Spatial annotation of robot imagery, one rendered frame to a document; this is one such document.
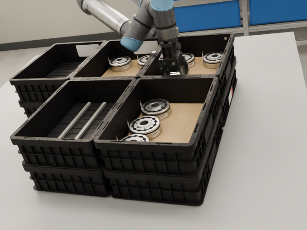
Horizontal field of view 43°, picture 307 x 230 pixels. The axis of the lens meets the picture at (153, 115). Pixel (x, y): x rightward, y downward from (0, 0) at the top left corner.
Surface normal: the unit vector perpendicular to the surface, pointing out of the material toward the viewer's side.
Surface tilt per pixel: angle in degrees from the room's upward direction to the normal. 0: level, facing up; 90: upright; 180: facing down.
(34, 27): 90
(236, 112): 0
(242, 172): 0
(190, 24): 90
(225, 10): 90
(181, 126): 0
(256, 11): 90
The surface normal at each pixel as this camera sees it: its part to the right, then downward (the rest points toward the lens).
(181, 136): -0.18, -0.84
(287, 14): -0.22, 0.54
